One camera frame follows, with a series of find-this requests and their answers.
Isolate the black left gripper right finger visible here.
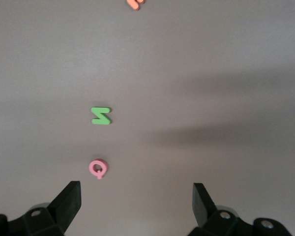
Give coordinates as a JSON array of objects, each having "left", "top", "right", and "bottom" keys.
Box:
[{"left": 186, "top": 182, "right": 293, "bottom": 236}]

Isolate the pink foam letter Q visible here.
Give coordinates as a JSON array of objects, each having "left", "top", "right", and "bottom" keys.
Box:
[{"left": 88, "top": 158, "right": 110, "bottom": 181}]

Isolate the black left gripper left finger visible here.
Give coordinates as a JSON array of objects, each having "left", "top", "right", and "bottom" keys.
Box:
[{"left": 0, "top": 180, "right": 82, "bottom": 236}]

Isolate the green foam letter N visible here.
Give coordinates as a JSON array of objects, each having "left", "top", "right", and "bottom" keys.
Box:
[{"left": 90, "top": 106, "right": 113, "bottom": 125}]

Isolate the orange foam letter E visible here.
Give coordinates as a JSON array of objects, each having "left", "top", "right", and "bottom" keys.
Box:
[{"left": 126, "top": 0, "right": 146, "bottom": 11}]

